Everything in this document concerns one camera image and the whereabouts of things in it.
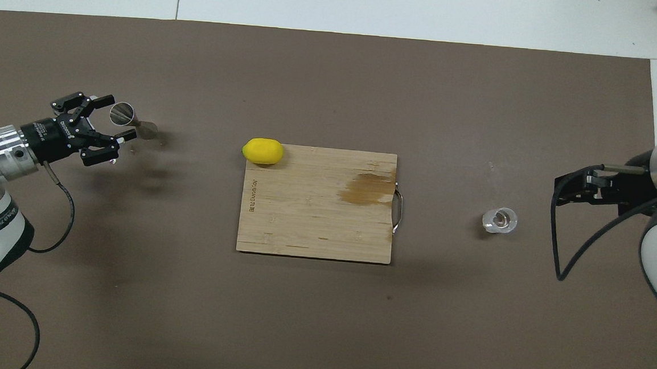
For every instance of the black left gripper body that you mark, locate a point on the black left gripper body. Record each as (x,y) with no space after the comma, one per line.
(57,136)

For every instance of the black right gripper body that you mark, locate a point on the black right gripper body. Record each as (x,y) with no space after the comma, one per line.
(638,198)

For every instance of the metal double jigger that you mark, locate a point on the metal double jigger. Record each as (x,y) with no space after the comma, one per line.
(123,115)

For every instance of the clear glass cup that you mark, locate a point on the clear glass cup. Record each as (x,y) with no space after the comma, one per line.
(499,220)

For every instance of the yellow lemon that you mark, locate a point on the yellow lemon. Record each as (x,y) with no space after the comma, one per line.
(262,151)

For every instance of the wooden cutting board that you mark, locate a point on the wooden cutting board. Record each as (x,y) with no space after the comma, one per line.
(303,217)

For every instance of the brown table mat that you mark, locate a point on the brown table mat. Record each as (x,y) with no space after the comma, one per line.
(320,321)

